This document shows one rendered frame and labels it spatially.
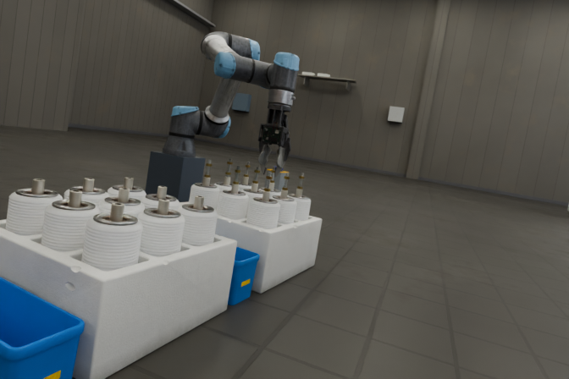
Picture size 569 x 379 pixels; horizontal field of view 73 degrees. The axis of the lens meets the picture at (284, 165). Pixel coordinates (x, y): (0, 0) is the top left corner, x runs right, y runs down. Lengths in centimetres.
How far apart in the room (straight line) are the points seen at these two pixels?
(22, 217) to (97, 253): 23
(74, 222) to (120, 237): 12
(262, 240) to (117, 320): 51
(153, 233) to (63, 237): 16
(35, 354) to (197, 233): 39
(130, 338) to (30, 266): 22
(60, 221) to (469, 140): 1042
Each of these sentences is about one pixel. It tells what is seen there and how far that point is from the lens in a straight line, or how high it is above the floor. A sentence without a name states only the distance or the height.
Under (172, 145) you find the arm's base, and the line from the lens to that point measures 181.
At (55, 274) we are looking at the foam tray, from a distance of 79.
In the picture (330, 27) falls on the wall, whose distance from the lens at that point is 1173.
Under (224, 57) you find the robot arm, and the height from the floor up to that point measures 66.
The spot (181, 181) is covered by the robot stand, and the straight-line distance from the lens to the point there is 177.
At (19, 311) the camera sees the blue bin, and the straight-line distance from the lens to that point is 84.
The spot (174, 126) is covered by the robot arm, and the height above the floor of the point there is 43.
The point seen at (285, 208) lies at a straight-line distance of 126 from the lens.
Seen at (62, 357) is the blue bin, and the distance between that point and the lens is 71.
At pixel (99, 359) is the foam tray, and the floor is 4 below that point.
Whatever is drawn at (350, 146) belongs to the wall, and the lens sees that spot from 1097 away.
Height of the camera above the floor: 44
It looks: 4 degrees down
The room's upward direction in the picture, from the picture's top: 9 degrees clockwise
